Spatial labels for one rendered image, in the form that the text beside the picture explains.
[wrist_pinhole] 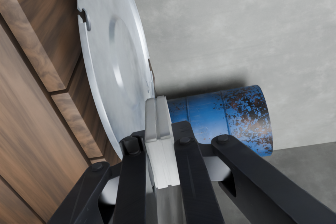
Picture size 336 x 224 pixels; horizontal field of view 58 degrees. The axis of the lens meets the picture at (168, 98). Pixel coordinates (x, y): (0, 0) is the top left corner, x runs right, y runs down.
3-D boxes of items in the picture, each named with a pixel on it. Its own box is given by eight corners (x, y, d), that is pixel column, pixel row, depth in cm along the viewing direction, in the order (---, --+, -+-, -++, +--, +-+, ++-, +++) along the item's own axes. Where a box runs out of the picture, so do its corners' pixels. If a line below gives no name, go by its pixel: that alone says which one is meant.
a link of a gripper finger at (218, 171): (177, 165, 14) (240, 152, 14) (170, 123, 19) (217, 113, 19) (183, 192, 15) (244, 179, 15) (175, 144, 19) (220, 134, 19)
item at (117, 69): (158, 170, 52) (163, 169, 52) (86, 172, 24) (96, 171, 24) (140, 18, 59) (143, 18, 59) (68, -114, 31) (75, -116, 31)
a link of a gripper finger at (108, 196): (155, 198, 15) (94, 211, 15) (153, 149, 19) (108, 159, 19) (148, 172, 14) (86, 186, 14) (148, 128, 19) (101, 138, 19)
